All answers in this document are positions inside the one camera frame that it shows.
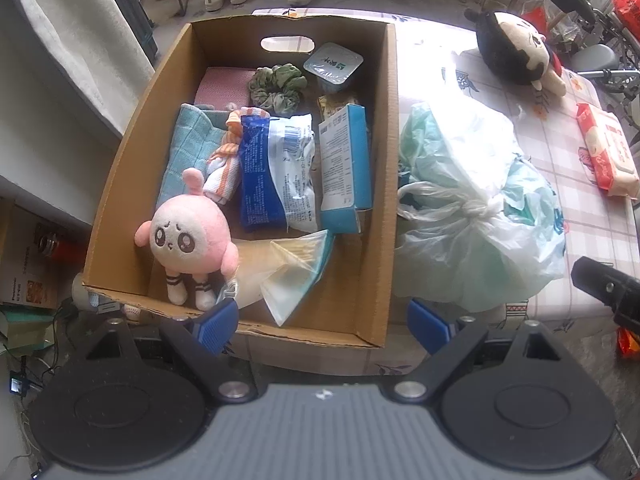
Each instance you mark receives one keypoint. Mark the orange snack packet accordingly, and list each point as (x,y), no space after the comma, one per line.
(629,342)

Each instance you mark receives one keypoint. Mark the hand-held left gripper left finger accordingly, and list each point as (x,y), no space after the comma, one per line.
(217,322)

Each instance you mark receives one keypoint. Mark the pink plush toy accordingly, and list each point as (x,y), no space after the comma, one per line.
(187,235)

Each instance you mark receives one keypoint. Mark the black haired plush doll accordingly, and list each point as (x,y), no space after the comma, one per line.
(505,55)

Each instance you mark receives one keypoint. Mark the printed brown carton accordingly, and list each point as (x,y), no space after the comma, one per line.
(25,265)

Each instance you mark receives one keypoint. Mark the red plastic bag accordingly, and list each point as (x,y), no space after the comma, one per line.
(627,7)

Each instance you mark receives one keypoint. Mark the gold tissue pack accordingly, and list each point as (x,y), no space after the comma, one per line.
(336,102)

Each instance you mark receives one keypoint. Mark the small black charger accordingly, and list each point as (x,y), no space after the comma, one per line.
(19,384)

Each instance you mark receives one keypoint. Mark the blue white plastic package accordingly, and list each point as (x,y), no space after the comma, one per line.
(275,170)

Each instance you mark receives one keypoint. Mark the white yogurt cup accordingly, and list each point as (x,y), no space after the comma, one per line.
(332,65)

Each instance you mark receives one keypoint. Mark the brown cardboard box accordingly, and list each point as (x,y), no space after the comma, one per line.
(370,160)

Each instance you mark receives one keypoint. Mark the green white scrunchie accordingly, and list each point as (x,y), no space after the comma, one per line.
(280,87)

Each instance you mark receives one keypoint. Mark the red cream wet wipes pack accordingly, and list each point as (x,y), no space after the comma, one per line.
(607,152)

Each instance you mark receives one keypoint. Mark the checked floral tablecloth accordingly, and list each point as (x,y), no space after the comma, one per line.
(585,220)

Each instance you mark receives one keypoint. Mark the blue cardboard box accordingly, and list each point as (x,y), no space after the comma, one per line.
(345,160)

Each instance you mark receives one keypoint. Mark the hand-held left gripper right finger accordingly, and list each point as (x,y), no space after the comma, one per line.
(427,322)

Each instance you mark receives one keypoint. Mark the dark storage cabinet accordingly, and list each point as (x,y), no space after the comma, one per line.
(130,15)

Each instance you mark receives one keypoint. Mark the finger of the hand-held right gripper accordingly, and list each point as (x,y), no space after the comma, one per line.
(607,285)

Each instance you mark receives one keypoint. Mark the red metal canister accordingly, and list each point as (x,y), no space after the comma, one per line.
(62,247)

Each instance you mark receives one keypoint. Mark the orange striped towel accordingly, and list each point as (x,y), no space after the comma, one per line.
(225,170)

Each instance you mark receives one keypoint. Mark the pink mesh sponge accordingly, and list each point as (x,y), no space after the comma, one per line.
(225,85)

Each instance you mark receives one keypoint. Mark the teal cloth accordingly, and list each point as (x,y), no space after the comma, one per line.
(187,145)

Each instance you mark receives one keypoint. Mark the white plastic bag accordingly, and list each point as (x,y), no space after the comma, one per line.
(465,185)

